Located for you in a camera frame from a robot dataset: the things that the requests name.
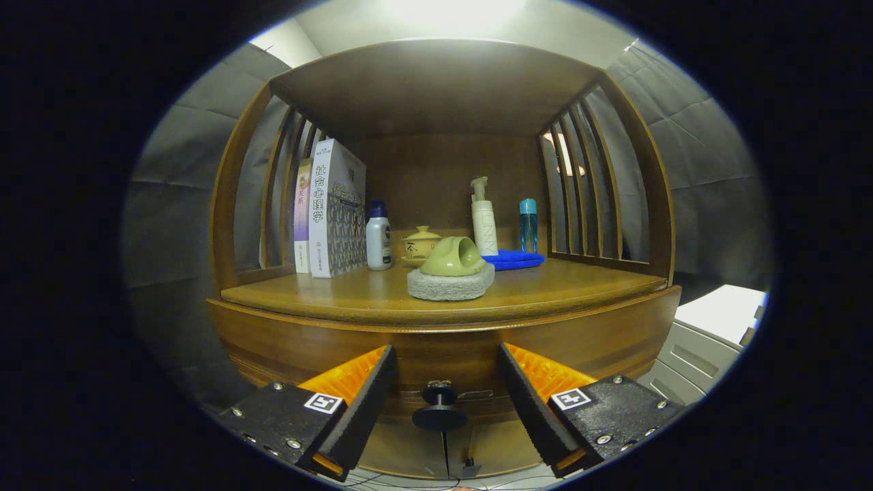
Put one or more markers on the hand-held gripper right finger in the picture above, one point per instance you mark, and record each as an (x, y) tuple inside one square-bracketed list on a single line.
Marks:
[(532, 409)]

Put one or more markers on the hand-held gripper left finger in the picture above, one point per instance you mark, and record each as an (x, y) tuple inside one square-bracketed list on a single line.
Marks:
[(361, 409)]

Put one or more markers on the black round drawer knob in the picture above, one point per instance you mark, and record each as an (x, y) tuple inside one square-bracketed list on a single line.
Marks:
[(440, 416)]

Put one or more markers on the brown wooden drawer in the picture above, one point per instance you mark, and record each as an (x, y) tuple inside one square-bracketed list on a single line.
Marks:
[(273, 341)]

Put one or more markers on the wooden cabinet door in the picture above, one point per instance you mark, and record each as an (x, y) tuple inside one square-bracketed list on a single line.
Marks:
[(498, 447), (402, 447)]

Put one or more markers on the brown wooden countertop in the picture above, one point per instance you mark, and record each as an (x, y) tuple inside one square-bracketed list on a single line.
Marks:
[(545, 290)]

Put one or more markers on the white plastic drawer unit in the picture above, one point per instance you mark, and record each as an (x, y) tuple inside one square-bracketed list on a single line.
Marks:
[(709, 320)]

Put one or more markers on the brown wooden cabinet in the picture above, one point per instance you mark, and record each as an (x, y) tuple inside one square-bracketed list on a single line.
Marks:
[(436, 177)]

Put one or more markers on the blue folded cloth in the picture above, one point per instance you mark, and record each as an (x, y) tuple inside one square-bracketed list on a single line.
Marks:
[(518, 260)]

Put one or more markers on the white bottle with blue cap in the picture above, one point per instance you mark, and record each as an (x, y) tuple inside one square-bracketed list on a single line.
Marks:
[(378, 242)]

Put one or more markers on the yellow lidded ceramic teacup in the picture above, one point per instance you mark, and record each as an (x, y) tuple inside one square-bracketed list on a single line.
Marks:
[(417, 245)]

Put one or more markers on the blue translucent bottle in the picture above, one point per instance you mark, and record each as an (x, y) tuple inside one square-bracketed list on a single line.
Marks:
[(528, 228)]

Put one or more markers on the white pump bottle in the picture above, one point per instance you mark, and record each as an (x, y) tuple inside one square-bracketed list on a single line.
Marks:
[(485, 228)]

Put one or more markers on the thick white book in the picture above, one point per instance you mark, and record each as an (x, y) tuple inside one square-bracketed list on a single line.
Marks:
[(320, 218)]

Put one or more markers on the thin pink book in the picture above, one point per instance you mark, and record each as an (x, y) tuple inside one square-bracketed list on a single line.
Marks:
[(303, 218)]

